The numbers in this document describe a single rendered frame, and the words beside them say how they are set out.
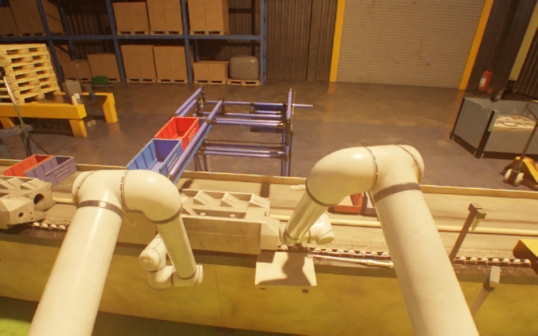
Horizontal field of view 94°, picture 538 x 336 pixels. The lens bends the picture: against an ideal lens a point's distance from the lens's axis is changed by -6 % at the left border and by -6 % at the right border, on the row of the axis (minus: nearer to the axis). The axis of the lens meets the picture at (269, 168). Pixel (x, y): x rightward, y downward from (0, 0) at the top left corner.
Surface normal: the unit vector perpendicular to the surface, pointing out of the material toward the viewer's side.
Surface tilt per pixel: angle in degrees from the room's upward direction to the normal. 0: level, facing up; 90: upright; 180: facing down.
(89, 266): 48
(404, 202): 43
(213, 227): 80
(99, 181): 24
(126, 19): 90
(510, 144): 90
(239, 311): 90
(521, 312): 91
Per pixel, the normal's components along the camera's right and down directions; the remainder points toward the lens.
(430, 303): -0.61, -0.28
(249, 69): 0.01, 0.52
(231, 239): -0.08, 0.31
